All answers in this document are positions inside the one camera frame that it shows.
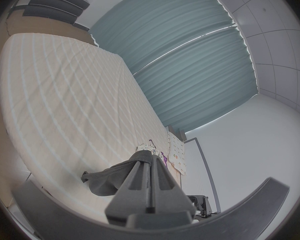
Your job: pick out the white printed pyjama top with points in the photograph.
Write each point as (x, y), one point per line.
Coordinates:
(145, 147)

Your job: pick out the grey bedside table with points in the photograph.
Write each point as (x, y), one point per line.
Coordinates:
(178, 132)

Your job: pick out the purple garment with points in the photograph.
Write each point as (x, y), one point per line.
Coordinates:
(165, 159)

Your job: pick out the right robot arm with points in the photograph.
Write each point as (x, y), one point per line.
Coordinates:
(197, 201)

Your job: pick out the blue-green curtain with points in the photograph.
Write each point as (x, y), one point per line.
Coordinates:
(195, 84)
(152, 21)

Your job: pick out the black T-shirt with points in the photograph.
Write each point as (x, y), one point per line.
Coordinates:
(107, 179)

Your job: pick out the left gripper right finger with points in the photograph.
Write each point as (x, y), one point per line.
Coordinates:
(175, 204)

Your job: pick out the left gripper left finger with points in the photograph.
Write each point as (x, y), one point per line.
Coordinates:
(120, 204)

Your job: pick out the white printed pillow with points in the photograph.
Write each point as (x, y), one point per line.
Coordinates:
(177, 151)

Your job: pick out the bed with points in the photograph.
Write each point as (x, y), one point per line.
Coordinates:
(65, 96)

